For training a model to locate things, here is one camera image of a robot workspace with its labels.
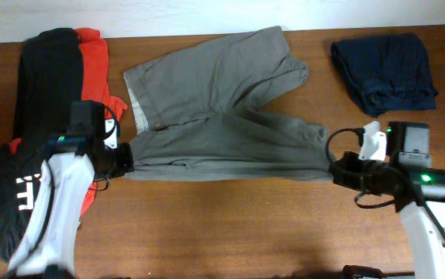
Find folded navy blue garment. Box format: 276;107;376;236
330;33;438;118

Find grey shorts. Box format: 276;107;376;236
123;26;332;181

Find red t-shirt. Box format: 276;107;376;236
9;27;129;218

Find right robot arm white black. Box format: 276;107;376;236
325;121;445;278

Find black t-shirt white lettering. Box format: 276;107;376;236
0;28;84;262

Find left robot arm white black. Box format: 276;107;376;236
4;100;133;278

